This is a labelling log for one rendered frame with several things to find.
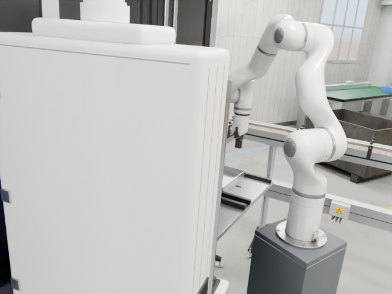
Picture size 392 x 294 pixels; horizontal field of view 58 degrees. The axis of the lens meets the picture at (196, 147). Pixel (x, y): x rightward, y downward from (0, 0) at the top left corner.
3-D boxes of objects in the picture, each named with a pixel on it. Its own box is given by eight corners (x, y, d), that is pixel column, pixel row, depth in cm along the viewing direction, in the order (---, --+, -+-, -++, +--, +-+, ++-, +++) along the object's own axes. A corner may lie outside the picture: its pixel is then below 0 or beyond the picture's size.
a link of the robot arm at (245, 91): (238, 108, 164) (255, 108, 167) (241, 80, 159) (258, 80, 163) (228, 105, 171) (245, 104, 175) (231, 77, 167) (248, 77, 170)
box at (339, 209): (328, 214, 242) (331, 202, 239) (329, 211, 246) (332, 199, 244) (347, 219, 237) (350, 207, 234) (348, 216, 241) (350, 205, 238)
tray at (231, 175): (161, 176, 178) (161, 169, 177) (188, 161, 200) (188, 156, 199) (222, 194, 163) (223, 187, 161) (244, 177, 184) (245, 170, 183)
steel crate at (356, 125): (367, 188, 406) (380, 132, 385) (296, 160, 484) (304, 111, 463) (401, 176, 451) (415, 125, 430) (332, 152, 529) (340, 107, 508)
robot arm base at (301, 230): (336, 240, 136) (346, 196, 130) (305, 255, 125) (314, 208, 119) (296, 218, 150) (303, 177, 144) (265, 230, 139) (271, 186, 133)
